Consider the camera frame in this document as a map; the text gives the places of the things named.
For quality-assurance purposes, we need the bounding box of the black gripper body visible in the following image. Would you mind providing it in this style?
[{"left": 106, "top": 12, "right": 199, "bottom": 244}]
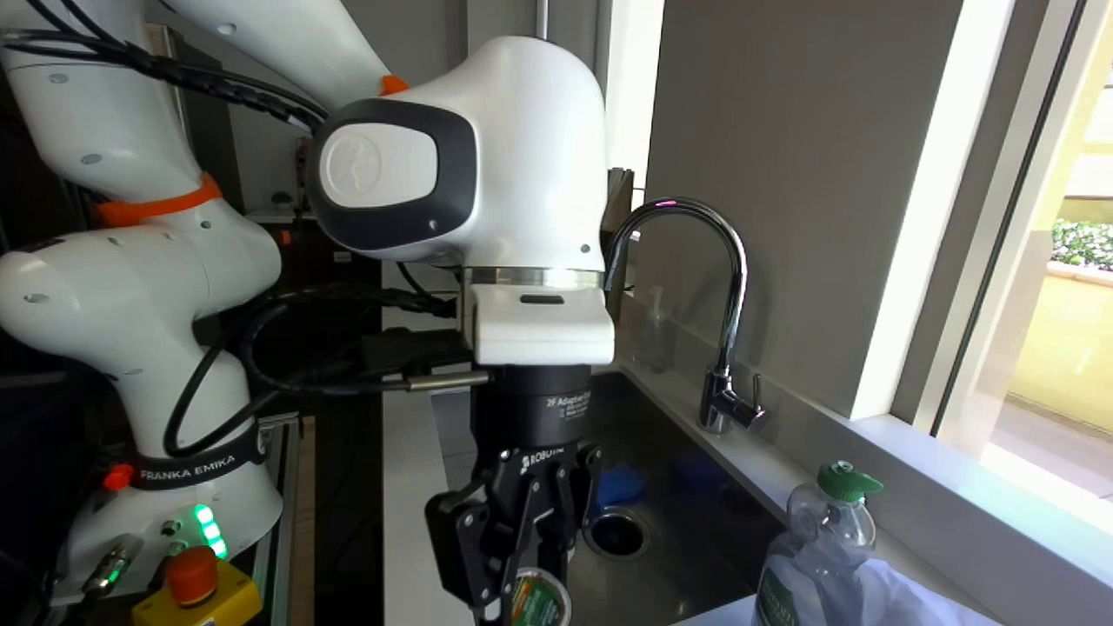
[{"left": 468, "top": 361, "right": 609, "bottom": 584}]

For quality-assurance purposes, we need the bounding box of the stainless steel sink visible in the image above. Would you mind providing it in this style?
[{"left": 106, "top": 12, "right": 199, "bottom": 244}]
[{"left": 568, "top": 370, "right": 793, "bottom": 626}]

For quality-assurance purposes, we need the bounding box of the clear pump soap dispenser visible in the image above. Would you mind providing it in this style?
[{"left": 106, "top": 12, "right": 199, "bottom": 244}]
[{"left": 632, "top": 283, "right": 682, "bottom": 375}]

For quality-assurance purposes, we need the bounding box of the wooden robot cart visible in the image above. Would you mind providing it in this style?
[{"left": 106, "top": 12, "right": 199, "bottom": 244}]
[{"left": 258, "top": 413, "right": 320, "bottom": 626}]

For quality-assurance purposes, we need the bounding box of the chrome kitchen faucet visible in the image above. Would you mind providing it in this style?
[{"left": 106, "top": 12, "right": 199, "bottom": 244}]
[{"left": 602, "top": 196, "right": 774, "bottom": 440}]

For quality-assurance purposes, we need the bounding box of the clear dish soap bottle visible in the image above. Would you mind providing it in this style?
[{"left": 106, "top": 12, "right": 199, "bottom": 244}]
[{"left": 753, "top": 458, "right": 886, "bottom": 626}]

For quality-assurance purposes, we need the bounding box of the yellow emergency stop button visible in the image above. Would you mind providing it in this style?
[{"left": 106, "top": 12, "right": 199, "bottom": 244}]
[{"left": 129, "top": 547, "right": 265, "bottom": 626}]

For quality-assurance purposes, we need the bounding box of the green outdoor plant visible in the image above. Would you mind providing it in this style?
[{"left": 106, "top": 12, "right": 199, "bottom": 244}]
[{"left": 1052, "top": 221, "right": 1113, "bottom": 279}]

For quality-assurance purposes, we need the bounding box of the white window frame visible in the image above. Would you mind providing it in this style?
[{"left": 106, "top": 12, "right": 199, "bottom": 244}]
[{"left": 848, "top": 0, "right": 1113, "bottom": 467}]

